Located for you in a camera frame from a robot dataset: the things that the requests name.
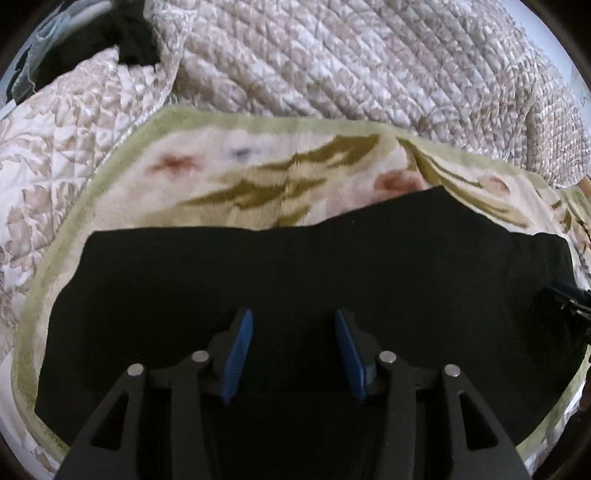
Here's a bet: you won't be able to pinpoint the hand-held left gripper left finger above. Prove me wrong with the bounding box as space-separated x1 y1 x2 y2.
53 308 254 480

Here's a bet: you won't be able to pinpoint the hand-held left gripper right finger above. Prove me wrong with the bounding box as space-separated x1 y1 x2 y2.
334 308 533 480

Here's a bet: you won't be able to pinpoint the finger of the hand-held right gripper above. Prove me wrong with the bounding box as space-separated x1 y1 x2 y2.
539 285 591 343

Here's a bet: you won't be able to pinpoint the black pants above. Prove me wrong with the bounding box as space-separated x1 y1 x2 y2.
34 185 586 480

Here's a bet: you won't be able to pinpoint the floral fleece blanket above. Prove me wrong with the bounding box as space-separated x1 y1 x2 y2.
9 105 591 476

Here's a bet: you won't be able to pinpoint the quilted floral pillow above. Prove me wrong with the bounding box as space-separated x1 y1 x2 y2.
0 8 197 296

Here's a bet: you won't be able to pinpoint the quilted floral bedspread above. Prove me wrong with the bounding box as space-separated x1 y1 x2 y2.
168 0 591 189

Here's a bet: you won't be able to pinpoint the black cloth pile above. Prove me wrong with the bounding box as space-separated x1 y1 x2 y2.
34 0 161 88

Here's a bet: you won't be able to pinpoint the light blue-grey cloth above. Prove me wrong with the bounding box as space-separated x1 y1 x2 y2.
8 14 61 100

